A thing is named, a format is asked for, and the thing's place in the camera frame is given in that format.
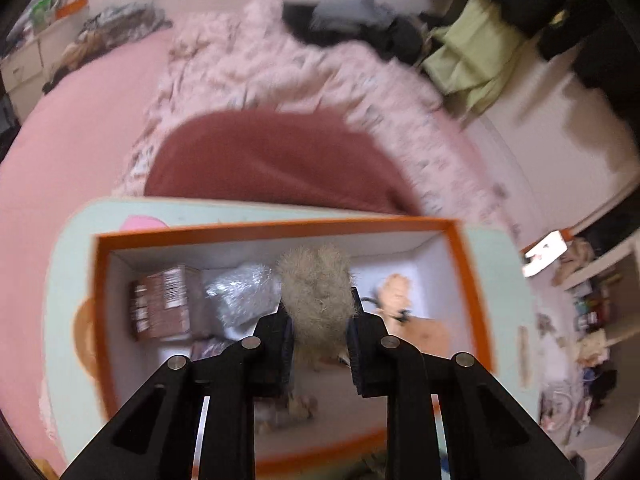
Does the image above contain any orange gradient cardboard box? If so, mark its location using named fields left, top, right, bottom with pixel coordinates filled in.
left=66, top=217, right=495, bottom=479

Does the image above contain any pile of dark clothes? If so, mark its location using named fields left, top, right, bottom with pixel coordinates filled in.
left=282, top=0, right=433, bottom=65

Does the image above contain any patterned clothes pile on bed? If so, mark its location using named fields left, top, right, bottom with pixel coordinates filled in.
left=42, top=2, right=174, bottom=94

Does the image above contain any tan fluffy pompom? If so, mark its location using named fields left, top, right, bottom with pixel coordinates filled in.
left=277, top=244, right=355, bottom=359

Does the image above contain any white desk with drawers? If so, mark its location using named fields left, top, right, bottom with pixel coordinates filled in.
left=1, top=0, right=89, bottom=122

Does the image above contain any beige doll figure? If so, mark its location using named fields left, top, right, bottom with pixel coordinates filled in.
left=376, top=273, right=449, bottom=358

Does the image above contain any bubble wrap packet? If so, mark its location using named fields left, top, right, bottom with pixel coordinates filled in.
left=202, top=262, right=281, bottom=334

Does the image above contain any light green cloth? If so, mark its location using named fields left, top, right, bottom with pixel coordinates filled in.
left=421, top=0, right=527, bottom=115

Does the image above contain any pink floral blanket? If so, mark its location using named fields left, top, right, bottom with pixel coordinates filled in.
left=113, top=0, right=518, bottom=236

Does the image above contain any dark red pillow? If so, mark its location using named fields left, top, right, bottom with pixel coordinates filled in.
left=143, top=110, right=422, bottom=216

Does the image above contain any mint green lap table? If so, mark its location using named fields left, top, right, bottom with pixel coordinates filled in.
left=43, top=198, right=540, bottom=460

